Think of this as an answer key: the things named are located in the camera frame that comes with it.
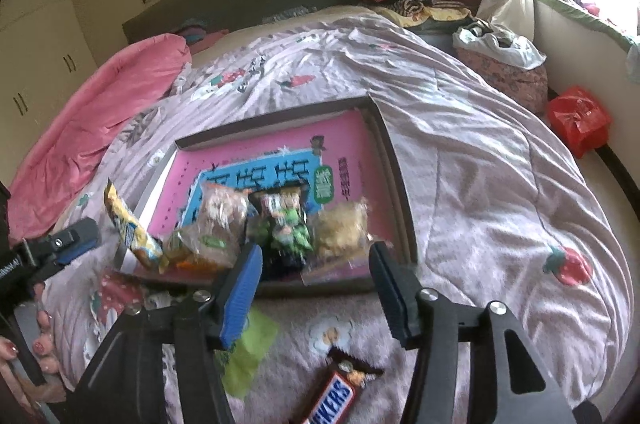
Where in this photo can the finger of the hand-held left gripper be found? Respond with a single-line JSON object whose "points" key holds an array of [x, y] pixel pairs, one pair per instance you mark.
{"points": [[75, 251]]}

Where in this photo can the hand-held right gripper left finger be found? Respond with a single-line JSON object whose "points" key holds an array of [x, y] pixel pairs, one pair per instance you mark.
{"points": [[240, 294]]}

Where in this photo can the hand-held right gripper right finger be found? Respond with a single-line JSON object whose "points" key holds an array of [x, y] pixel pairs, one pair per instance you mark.
{"points": [[395, 299]]}

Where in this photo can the small green-label cake packet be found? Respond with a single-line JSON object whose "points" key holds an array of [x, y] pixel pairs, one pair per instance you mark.
{"points": [[210, 244]]}

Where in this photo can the light green snack packet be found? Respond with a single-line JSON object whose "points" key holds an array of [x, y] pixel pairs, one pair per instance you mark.
{"points": [[252, 354]]}

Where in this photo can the yellow snack bar packet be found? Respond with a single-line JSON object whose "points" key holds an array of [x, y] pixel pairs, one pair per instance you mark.
{"points": [[132, 229]]}

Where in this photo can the dark green printed snack packet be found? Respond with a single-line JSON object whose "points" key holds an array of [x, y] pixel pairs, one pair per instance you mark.
{"points": [[285, 229]]}

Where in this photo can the orange cracker packet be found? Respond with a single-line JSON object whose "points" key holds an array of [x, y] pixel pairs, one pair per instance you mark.
{"points": [[225, 214]]}

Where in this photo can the clear pastry bag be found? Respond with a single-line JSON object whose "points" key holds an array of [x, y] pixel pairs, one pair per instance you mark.
{"points": [[340, 229]]}

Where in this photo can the person's left hand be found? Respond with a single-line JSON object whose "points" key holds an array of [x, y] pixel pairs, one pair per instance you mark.
{"points": [[50, 346]]}

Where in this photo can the brown chocolate bar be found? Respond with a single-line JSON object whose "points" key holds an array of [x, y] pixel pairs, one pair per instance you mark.
{"points": [[330, 399]]}

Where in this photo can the pink blanket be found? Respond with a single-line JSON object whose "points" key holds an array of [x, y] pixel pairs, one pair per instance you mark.
{"points": [[90, 129]]}

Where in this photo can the printed strawberry quilt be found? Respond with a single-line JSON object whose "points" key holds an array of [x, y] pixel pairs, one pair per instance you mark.
{"points": [[475, 179]]}

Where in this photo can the pink book with blue label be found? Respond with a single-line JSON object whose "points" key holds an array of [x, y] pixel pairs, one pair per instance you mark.
{"points": [[345, 139]]}

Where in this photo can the cream wardrobe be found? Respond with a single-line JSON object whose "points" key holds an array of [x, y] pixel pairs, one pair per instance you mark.
{"points": [[40, 54]]}

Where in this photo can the pink floral basket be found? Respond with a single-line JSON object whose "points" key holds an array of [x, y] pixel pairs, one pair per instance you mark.
{"points": [[510, 84]]}

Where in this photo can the red plastic bag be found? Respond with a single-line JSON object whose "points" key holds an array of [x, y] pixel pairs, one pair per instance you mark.
{"points": [[580, 119]]}

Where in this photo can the white plastic bag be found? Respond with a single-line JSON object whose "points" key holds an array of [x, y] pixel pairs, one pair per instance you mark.
{"points": [[520, 54]]}

